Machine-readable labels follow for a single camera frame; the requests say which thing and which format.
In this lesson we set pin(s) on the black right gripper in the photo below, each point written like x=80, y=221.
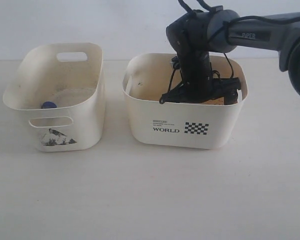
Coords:
x=194, y=81

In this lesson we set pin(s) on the cream plastic bin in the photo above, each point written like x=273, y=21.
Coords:
x=70, y=75

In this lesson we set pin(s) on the cream WORLD bin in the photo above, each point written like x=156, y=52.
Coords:
x=191, y=125

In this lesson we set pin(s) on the blue cap bottle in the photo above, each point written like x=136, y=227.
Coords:
x=48, y=105

